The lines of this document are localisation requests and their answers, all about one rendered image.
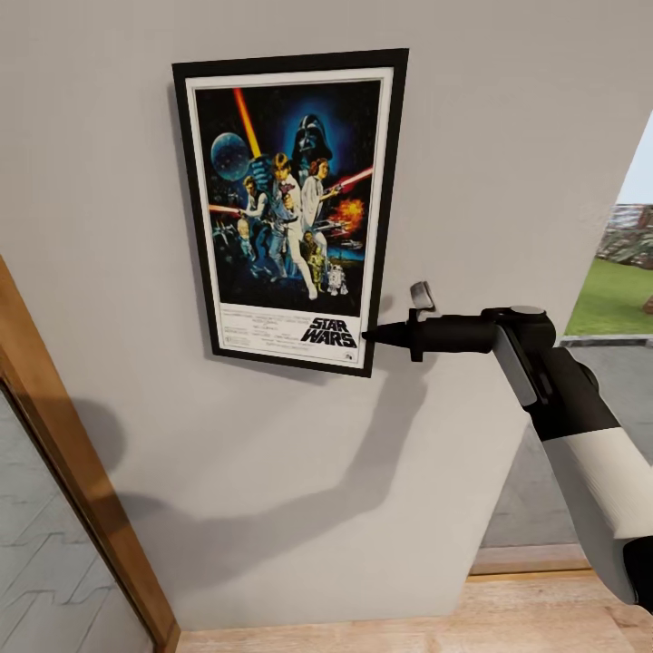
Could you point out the fixed window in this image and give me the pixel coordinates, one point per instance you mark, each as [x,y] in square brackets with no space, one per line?
[531,534]

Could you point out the door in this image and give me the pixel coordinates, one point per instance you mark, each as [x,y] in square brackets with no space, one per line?
[73,575]

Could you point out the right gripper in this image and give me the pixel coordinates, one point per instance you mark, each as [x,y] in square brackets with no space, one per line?
[446,334]

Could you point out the poster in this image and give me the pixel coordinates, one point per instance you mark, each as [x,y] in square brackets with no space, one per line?
[291,166]

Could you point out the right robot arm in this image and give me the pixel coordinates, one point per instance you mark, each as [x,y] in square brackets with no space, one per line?
[605,481]

